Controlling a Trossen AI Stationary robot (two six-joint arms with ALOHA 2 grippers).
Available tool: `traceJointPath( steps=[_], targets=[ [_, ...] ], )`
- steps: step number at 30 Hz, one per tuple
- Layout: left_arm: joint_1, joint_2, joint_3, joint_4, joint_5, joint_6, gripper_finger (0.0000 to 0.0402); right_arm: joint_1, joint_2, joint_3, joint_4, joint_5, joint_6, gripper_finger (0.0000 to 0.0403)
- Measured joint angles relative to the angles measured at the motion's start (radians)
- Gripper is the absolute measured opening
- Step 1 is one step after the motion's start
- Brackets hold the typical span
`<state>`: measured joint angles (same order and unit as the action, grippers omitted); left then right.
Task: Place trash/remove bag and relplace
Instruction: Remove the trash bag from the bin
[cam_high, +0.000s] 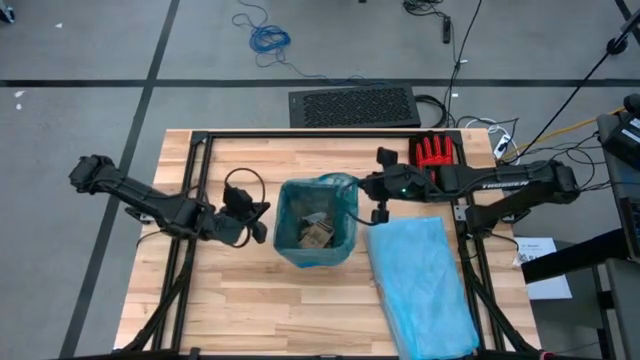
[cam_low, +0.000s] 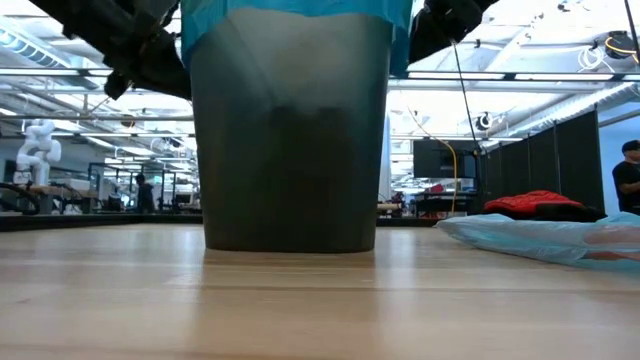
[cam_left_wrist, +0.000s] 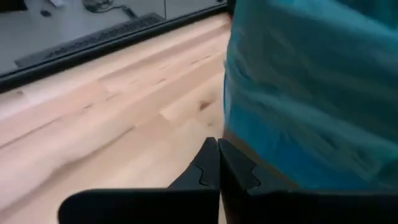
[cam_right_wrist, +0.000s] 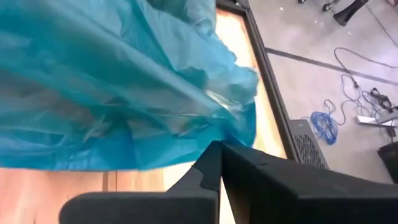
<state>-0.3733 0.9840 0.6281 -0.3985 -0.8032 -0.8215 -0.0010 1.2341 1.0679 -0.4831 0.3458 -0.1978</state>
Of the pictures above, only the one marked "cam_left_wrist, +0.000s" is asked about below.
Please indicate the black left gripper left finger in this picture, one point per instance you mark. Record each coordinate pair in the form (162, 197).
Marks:
(155, 207)

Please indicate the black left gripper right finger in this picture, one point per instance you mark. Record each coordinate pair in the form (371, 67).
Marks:
(280, 208)

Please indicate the teal plastic trash bag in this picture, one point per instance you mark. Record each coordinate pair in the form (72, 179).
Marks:
(311, 93)

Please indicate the black keyboard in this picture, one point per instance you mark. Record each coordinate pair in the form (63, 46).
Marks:
(93, 39)

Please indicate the black power strip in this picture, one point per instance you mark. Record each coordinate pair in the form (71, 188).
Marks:
(130, 12)

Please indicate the black aluminium table frame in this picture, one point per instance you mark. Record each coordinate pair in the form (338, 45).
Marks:
(93, 54)

